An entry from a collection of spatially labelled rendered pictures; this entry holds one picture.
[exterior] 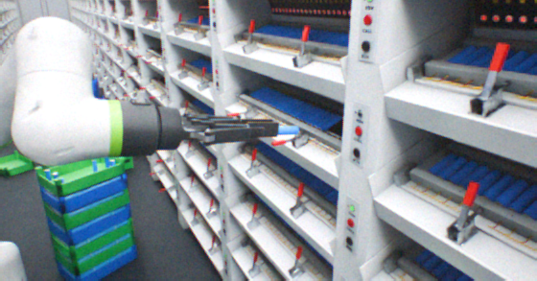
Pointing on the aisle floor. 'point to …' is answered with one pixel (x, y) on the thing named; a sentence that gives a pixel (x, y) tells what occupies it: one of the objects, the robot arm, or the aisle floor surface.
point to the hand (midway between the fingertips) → (259, 128)
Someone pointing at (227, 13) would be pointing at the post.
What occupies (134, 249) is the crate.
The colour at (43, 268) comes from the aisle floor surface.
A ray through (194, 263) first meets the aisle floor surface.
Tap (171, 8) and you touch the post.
